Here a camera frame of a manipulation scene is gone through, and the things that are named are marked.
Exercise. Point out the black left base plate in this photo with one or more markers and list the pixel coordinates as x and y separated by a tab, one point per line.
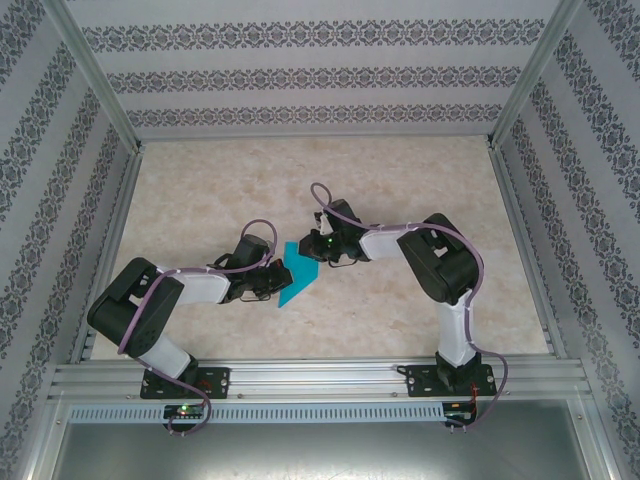
220	382

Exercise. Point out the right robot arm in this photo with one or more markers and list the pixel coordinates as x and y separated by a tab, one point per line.
440	265

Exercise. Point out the aluminium frame post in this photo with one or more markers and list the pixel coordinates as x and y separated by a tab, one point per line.
529	75
102	75

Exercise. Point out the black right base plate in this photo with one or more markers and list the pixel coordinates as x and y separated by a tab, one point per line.
422	380

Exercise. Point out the small circuit board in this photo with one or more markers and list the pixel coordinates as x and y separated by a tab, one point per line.
185	411
460	411

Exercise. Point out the aluminium side rail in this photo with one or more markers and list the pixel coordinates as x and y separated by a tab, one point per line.
513	210
123	200

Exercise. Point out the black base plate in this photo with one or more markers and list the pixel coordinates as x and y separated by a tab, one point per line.
422	380
220	382

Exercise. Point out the aluminium frame bar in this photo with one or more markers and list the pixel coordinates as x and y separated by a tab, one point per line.
42	440
597	440

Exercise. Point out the grey metal panel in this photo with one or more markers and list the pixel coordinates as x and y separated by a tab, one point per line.
320	452

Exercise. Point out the long aluminium mounting rail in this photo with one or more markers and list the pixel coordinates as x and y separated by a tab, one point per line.
320	380

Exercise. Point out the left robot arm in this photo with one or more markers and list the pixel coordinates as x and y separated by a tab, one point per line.
135	315

